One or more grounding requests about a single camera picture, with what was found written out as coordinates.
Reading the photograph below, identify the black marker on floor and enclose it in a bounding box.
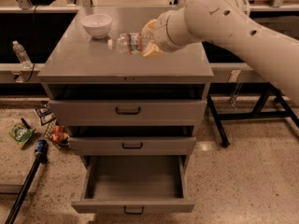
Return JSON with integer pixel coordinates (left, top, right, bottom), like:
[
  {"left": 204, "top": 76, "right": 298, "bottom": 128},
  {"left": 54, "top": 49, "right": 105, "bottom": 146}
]
[{"left": 21, "top": 118, "right": 31, "bottom": 130}]

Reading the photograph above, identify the orange snack packet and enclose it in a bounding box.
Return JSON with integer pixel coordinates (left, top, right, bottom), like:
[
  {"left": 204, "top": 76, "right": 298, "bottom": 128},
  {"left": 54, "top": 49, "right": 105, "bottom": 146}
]
[{"left": 50, "top": 125, "right": 68, "bottom": 144}]

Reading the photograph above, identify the upright water bottle on ledge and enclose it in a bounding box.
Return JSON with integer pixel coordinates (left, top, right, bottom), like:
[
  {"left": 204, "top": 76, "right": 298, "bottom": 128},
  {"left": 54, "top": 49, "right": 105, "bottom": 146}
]
[{"left": 12, "top": 41, "right": 33, "bottom": 69}]

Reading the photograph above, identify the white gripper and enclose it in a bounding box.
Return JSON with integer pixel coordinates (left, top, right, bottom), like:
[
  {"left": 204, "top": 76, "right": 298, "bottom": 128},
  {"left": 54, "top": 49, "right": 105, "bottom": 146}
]
[{"left": 141, "top": 11, "right": 177, "bottom": 58}]

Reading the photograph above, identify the blue soda can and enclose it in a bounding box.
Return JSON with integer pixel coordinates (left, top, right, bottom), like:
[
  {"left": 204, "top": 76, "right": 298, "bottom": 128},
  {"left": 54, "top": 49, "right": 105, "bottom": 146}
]
[{"left": 35, "top": 139, "right": 48, "bottom": 156}]

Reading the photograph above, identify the grey middle drawer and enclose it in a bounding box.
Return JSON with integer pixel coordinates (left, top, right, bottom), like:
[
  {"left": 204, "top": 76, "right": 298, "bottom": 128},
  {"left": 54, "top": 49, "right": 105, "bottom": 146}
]
[{"left": 69, "top": 137, "right": 196, "bottom": 156}]

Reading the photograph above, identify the white ceramic bowl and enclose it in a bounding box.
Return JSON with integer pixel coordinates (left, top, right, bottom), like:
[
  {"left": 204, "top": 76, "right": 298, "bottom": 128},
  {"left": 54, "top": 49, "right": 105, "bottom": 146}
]
[{"left": 81, "top": 14, "right": 112, "bottom": 39}]

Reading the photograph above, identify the clear plastic water bottle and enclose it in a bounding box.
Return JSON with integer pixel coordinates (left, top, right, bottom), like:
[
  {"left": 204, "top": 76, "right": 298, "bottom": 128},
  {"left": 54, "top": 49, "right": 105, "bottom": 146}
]
[{"left": 107, "top": 33, "right": 148, "bottom": 54}]

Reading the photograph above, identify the black folding table stand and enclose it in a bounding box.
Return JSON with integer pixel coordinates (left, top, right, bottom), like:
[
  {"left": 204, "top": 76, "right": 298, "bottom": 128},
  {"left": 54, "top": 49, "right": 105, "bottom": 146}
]
[{"left": 206, "top": 84, "right": 299, "bottom": 147}]

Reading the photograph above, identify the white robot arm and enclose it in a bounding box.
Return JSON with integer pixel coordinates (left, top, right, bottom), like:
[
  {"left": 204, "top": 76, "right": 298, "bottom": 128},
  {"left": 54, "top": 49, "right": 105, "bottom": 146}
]
[{"left": 142, "top": 0, "right": 299, "bottom": 105}]

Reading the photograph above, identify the black pole on floor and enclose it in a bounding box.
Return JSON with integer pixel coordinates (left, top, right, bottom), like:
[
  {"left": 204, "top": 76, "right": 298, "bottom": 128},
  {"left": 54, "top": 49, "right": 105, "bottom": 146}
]
[{"left": 5, "top": 153, "right": 48, "bottom": 224}]

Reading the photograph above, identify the dark snack packet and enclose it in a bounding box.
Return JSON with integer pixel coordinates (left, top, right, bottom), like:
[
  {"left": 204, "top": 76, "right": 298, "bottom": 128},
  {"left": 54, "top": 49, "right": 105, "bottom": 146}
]
[{"left": 35, "top": 102, "right": 55, "bottom": 126}]

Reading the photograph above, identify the grey top drawer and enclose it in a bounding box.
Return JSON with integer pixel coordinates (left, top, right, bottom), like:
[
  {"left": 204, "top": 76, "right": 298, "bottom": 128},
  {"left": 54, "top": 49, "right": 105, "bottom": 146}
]
[{"left": 50, "top": 100, "right": 206, "bottom": 126}]

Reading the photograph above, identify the grey metal drawer cabinet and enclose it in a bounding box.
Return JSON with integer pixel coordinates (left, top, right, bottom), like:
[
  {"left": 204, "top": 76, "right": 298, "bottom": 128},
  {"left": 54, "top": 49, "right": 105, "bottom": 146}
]
[{"left": 36, "top": 6, "right": 215, "bottom": 156}]

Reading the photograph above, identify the grey open bottom drawer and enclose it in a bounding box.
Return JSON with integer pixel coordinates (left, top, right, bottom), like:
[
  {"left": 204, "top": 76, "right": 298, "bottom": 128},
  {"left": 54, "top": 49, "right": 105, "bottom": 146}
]
[{"left": 72, "top": 155, "right": 194, "bottom": 215}]

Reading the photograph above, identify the green snack bag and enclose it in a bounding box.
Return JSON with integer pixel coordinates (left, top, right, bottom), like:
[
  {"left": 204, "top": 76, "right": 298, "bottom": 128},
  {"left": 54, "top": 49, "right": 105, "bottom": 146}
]
[{"left": 8, "top": 122, "right": 35, "bottom": 148}]

